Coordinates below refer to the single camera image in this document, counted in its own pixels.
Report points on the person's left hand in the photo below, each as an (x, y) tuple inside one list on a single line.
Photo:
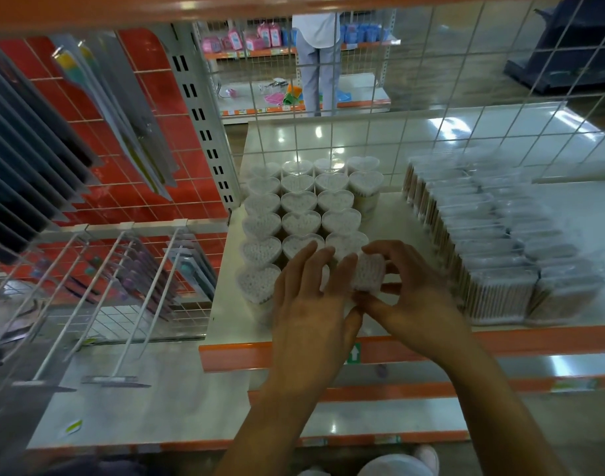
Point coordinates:
[(307, 337)]

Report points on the person's right hand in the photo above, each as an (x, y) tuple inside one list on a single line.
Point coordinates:
[(421, 317)]

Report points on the white shelf orange rail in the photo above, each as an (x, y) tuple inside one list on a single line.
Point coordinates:
[(580, 218)]

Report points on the white shelf board orange rim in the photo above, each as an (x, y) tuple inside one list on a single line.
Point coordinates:
[(158, 391), (382, 416), (183, 7), (431, 391)]

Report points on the person's right forearm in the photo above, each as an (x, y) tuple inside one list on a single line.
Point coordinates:
[(506, 421)]

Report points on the person's left forearm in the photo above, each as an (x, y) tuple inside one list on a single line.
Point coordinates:
[(263, 436)]

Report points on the person's white garment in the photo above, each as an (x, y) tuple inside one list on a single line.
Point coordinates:
[(392, 466)]

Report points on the distant white orange shelf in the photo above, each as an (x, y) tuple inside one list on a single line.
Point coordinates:
[(362, 89)]

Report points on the price label green arrow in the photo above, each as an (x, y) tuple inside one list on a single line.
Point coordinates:
[(353, 352)]

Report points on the pile of toothbrush packs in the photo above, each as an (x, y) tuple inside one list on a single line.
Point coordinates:
[(196, 270)]

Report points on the narrow green price label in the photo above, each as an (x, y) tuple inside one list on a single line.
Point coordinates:
[(572, 385)]

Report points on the blue plastic item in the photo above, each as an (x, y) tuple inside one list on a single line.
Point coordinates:
[(343, 96)]

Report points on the green plastic item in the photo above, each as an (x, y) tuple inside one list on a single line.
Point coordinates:
[(291, 100)]

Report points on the pink plastic basin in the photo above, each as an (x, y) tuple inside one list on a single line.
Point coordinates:
[(273, 98)]

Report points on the orange plastic item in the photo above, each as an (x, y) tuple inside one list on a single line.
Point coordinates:
[(295, 89)]

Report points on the small green white tag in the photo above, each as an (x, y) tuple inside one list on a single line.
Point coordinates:
[(73, 427)]

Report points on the hanging dark packaged items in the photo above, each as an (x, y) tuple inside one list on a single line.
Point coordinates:
[(119, 109), (34, 118)]

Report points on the row of pink blue packets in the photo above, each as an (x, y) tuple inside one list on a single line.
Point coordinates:
[(263, 37)]

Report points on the white slotted shelf post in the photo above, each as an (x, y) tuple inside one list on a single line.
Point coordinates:
[(193, 94)]

